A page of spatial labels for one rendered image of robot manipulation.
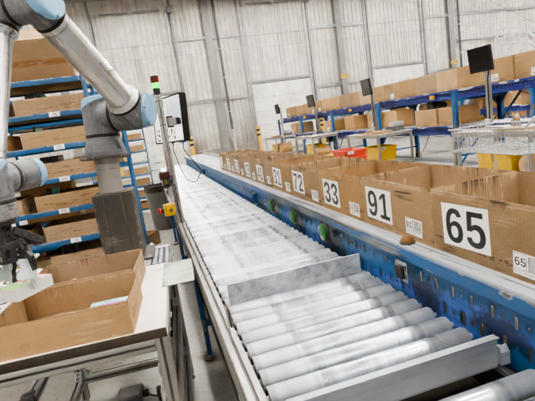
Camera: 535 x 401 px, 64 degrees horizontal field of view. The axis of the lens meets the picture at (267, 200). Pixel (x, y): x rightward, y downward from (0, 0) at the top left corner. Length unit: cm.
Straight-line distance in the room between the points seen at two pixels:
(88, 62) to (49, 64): 138
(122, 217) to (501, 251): 156
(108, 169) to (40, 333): 93
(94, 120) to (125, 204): 39
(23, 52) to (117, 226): 145
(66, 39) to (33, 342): 99
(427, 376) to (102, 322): 87
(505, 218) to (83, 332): 112
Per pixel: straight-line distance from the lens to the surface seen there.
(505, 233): 105
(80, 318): 135
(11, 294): 141
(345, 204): 171
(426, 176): 170
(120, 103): 194
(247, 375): 105
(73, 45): 174
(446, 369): 100
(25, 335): 140
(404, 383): 96
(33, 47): 312
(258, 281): 139
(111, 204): 207
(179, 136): 282
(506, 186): 139
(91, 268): 194
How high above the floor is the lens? 128
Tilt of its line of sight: 10 degrees down
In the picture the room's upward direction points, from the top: 8 degrees counter-clockwise
